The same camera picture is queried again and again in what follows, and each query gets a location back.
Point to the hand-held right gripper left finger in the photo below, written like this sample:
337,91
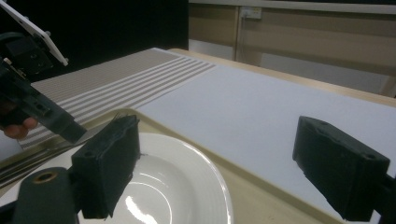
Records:
109,161

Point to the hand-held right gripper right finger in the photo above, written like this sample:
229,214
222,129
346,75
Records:
339,168

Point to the silver table knife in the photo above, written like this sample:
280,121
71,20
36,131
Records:
95,130

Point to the silver fork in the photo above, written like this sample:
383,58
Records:
37,163

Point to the white deep plate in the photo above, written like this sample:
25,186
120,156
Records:
174,174

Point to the beige plastic tray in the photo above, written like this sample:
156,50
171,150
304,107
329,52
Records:
249,199

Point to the grey striped placemat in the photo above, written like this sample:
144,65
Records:
109,81

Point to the dark curtain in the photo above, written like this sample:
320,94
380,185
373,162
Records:
124,25

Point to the white table cover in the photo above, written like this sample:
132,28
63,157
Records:
249,109

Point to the light wooden shelf unit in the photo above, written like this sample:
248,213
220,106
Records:
280,37

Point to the white wall socket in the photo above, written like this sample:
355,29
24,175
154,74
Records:
251,12

